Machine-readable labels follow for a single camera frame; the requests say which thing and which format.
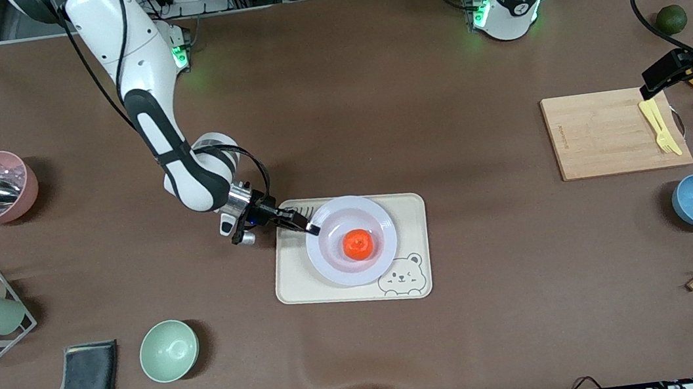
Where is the orange fruit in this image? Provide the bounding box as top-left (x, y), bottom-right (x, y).
top-left (341, 228), bottom-right (376, 262)

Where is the white round plate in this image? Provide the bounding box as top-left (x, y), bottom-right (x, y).
top-left (301, 190), bottom-right (403, 292)

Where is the yellow plastic fork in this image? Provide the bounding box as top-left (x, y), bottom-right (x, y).
top-left (638, 97), bottom-right (674, 157)

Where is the dark green round fruit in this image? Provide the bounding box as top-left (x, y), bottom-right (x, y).
top-left (655, 3), bottom-right (690, 37)

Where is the yellow plastic knife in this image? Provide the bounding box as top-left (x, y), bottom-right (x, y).
top-left (646, 94), bottom-right (684, 159)

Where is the cream tray with bear print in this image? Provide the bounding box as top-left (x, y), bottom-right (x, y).
top-left (265, 183), bottom-right (436, 316)

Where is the wooden cutting board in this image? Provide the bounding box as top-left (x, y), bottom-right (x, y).
top-left (539, 81), bottom-right (693, 184)

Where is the light green bowl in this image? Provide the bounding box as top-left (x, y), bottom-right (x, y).
top-left (135, 316), bottom-right (203, 386)

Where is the dark grey folded cloth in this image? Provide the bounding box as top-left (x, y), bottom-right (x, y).
top-left (51, 339), bottom-right (124, 389)

